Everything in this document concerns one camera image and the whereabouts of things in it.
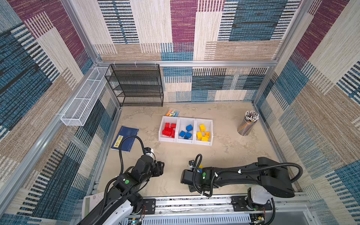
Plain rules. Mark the highlighter marker pack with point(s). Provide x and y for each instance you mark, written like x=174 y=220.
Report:
x=173 y=113

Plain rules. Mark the white three-compartment bin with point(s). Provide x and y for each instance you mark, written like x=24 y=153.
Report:
x=181 y=123

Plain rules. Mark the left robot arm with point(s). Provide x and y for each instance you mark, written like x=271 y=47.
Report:
x=121 y=196

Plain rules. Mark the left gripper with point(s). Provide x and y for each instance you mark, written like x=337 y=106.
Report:
x=158 y=169

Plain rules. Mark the white pink calculator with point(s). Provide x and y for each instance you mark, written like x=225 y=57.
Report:
x=90 y=202

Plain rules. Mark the white wire wall basket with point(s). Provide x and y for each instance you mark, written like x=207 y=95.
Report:
x=83 y=103

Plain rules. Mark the long red lego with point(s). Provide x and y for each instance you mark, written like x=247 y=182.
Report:
x=166 y=133

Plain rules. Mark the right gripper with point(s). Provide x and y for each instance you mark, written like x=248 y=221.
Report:
x=192 y=189

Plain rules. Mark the tall red lego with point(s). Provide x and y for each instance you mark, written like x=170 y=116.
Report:
x=169 y=129

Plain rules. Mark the pencil cup with pencils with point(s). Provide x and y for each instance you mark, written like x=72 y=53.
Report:
x=250 y=119

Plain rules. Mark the black mesh shelf rack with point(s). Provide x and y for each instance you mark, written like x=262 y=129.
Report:
x=136 y=85

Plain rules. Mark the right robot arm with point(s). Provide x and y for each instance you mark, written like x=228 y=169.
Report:
x=268 y=179

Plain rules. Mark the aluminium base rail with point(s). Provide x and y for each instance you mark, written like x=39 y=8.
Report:
x=217 y=210

